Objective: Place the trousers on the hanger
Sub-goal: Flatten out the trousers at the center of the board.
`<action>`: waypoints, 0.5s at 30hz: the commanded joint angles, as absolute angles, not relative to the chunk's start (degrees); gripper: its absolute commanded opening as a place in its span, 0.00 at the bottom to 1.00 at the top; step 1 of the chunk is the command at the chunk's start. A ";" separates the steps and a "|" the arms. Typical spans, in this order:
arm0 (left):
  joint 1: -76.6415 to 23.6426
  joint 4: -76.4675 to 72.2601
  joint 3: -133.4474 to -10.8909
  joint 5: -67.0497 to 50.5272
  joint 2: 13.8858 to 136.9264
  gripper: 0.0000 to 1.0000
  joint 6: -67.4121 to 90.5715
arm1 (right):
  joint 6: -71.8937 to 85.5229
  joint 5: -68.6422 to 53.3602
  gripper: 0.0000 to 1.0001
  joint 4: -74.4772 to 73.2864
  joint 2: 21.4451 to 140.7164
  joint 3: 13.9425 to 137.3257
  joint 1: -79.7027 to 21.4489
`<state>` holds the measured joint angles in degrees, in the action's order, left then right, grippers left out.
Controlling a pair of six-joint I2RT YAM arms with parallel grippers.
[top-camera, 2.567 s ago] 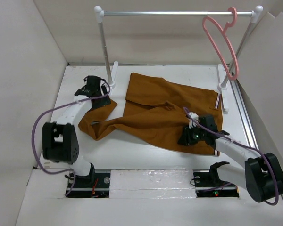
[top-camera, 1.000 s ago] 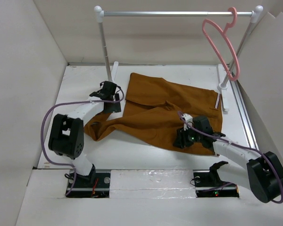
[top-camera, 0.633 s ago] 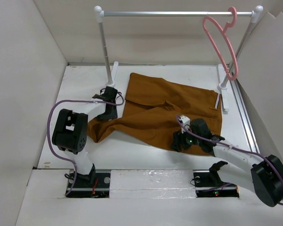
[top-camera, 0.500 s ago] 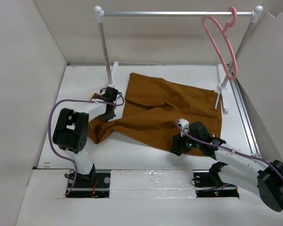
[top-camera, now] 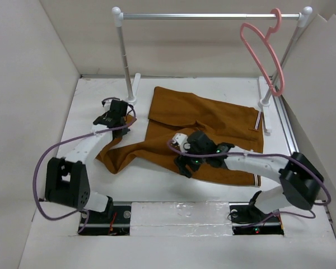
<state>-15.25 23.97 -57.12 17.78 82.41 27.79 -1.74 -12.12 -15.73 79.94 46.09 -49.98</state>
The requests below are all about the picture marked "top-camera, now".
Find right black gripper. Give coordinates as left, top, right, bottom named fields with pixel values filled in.
left=174, top=142, right=207, bottom=178

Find brown trousers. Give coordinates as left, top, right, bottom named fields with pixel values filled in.
left=96, top=86, right=264, bottom=174

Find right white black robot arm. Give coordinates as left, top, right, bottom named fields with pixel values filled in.
left=167, top=131, right=326, bottom=224

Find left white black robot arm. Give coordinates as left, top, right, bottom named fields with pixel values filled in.
left=45, top=98, right=136, bottom=222

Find pink plastic hanger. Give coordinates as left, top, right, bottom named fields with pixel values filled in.
left=240, top=8, right=285, bottom=97

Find white metal clothes rack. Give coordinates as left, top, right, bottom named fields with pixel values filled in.
left=111, top=6, right=313, bottom=134

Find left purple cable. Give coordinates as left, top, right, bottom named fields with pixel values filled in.
left=32, top=98, right=138, bottom=233

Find purple cable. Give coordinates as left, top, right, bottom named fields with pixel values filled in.
left=32, top=98, right=138, bottom=233
left=167, top=139, right=332, bottom=229

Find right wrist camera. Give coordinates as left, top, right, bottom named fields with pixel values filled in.
left=172, top=133, right=190, bottom=152

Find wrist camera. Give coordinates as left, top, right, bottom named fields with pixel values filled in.
left=172, top=133, right=190, bottom=152
left=101, top=97, right=121, bottom=107

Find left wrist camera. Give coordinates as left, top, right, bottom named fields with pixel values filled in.
left=101, top=97, right=121, bottom=107

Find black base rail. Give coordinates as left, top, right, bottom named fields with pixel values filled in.
left=78, top=201, right=284, bottom=237

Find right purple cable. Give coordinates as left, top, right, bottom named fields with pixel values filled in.
left=167, top=139, right=332, bottom=229

